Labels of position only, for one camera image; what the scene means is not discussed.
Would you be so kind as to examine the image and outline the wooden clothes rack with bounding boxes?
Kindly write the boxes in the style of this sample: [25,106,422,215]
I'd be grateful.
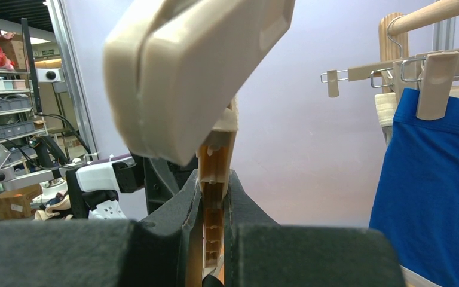
[378,0,459,96]

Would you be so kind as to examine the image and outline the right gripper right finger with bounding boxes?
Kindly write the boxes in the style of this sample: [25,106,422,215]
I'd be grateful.
[224,171,406,286]

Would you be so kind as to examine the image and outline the blue underwear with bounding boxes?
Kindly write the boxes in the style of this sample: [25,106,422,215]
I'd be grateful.
[369,88,459,286]

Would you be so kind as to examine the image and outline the grey white underwear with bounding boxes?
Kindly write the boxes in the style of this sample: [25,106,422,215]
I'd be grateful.
[374,92,398,146]

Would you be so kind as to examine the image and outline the beige hanger with blue underwear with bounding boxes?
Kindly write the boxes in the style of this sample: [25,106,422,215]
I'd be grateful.
[370,50,459,121]

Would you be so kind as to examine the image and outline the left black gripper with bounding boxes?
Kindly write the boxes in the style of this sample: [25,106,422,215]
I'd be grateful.
[112,156,198,214]

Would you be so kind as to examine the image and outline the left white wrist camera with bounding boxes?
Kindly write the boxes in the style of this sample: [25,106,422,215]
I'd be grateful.
[75,162,126,220]

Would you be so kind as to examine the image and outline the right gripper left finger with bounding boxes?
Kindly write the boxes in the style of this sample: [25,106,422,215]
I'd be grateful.
[0,170,203,286]

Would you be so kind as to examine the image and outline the beige hanger with black underwear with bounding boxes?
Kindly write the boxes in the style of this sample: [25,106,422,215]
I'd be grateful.
[103,1,295,286]

